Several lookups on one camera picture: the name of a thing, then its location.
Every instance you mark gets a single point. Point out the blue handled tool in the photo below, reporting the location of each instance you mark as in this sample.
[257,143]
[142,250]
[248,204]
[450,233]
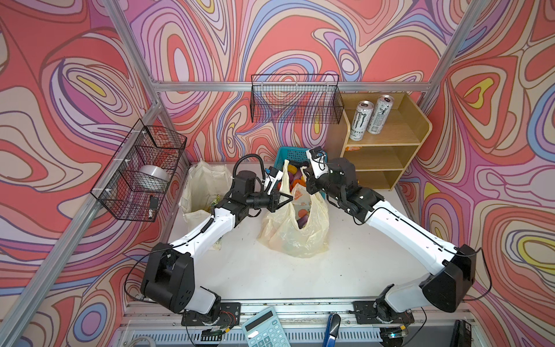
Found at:
[332,330]

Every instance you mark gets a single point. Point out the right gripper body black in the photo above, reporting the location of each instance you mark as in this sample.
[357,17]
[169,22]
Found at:
[321,183]

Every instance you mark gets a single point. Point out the black wire basket wall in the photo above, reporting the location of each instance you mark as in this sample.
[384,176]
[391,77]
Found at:
[134,188]
[288,98]

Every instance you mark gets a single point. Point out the beige canvas tote bag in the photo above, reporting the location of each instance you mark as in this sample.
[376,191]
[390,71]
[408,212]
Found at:
[205,187]

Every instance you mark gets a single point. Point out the silver tape roll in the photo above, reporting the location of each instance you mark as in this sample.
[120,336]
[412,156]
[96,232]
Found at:
[152,178]

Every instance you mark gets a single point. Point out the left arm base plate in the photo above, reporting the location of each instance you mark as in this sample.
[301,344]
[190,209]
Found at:
[222,315]

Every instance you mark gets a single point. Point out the teal calculator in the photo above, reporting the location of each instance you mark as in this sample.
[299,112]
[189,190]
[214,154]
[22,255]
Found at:
[265,330]

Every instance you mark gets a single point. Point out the teal plastic basket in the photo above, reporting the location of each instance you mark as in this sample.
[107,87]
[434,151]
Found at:
[295,156]

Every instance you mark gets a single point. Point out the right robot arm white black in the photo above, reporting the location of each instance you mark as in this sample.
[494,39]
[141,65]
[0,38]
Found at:
[452,269]

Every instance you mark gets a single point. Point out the white energy can right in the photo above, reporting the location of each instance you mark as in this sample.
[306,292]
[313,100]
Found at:
[379,116]

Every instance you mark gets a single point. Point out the dark purple toy eggplant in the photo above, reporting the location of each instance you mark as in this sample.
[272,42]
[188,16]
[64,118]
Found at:
[303,217]

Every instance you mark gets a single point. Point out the light purple toy eggplant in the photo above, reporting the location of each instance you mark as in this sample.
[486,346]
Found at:
[299,176]

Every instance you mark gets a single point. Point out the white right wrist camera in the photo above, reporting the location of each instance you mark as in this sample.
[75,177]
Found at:
[318,161]

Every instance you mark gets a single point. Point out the wooden shelf unit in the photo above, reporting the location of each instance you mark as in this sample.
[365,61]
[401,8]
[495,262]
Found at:
[380,159]

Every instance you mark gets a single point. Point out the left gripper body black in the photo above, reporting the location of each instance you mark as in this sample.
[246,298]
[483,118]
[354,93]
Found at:
[268,202]

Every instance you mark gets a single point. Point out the white Monster can left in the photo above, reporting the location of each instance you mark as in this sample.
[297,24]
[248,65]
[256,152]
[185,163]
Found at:
[362,116]

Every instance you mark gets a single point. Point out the black wire basket back wall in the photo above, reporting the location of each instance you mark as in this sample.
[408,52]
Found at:
[288,98]

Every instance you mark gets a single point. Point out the black device bottom right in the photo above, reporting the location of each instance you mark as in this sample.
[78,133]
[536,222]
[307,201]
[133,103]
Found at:
[461,334]

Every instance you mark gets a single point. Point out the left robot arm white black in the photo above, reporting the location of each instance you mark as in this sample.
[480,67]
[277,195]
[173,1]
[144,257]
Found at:
[169,279]

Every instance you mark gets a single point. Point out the yellow toy corn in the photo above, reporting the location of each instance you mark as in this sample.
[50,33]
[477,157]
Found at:
[292,169]

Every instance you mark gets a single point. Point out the black wire basket left wall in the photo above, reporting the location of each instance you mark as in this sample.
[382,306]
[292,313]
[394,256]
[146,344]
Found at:
[134,188]

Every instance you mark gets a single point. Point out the yellowish plastic grocery bag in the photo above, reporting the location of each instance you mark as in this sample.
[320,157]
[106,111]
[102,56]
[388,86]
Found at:
[280,231]

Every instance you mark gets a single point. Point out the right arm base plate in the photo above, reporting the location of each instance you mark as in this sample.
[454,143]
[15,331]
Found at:
[378,312]

